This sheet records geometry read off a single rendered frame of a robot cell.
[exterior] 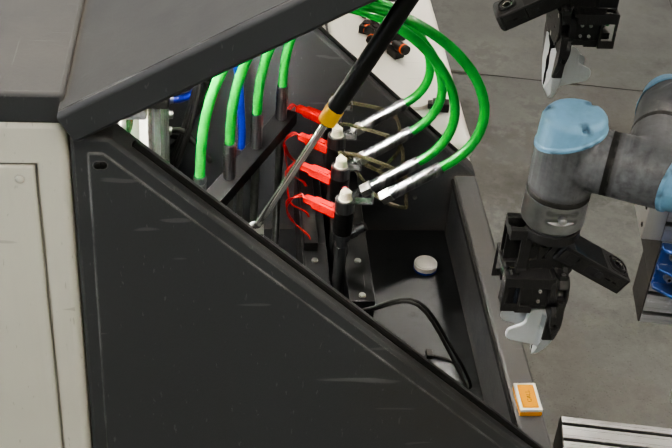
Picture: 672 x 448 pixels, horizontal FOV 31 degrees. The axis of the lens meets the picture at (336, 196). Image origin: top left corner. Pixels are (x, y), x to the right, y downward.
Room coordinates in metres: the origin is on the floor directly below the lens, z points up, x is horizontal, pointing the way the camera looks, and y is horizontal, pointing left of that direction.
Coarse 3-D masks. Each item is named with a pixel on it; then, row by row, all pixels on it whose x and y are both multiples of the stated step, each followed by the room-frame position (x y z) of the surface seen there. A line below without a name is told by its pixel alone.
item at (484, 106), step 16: (432, 32) 1.34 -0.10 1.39; (448, 48) 1.34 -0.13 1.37; (464, 64) 1.35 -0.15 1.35; (480, 80) 1.35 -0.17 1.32; (208, 96) 1.31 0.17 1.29; (480, 96) 1.35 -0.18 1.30; (208, 112) 1.31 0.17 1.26; (480, 112) 1.35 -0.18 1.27; (208, 128) 1.31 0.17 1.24; (480, 128) 1.35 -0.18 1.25; (448, 160) 1.35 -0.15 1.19
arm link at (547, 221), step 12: (528, 204) 1.13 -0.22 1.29; (540, 204) 1.12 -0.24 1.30; (528, 216) 1.13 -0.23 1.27; (540, 216) 1.12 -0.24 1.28; (552, 216) 1.11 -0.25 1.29; (564, 216) 1.11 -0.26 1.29; (576, 216) 1.12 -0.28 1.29; (540, 228) 1.12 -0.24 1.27; (552, 228) 1.11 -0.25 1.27; (564, 228) 1.11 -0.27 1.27; (576, 228) 1.12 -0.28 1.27
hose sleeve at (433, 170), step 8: (432, 168) 1.35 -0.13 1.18; (440, 168) 1.35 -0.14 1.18; (416, 176) 1.34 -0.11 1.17; (424, 176) 1.34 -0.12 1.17; (432, 176) 1.34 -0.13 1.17; (400, 184) 1.34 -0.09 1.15; (408, 184) 1.34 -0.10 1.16; (416, 184) 1.34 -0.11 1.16; (392, 192) 1.34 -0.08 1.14; (400, 192) 1.34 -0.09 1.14
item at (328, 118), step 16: (400, 0) 1.01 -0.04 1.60; (416, 0) 1.01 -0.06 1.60; (400, 16) 1.01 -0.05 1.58; (384, 32) 1.01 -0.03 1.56; (368, 48) 1.01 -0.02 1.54; (384, 48) 1.01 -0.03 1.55; (368, 64) 1.01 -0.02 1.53; (352, 80) 1.01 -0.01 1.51; (336, 96) 1.01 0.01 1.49; (352, 96) 1.01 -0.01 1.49; (336, 112) 1.01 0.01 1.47; (320, 128) 1.01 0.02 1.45; (304, 160) 1.01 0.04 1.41; (288, 176) 1.01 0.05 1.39; (272, 208) 1.01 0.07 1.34; (256, 224) 1.01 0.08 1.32
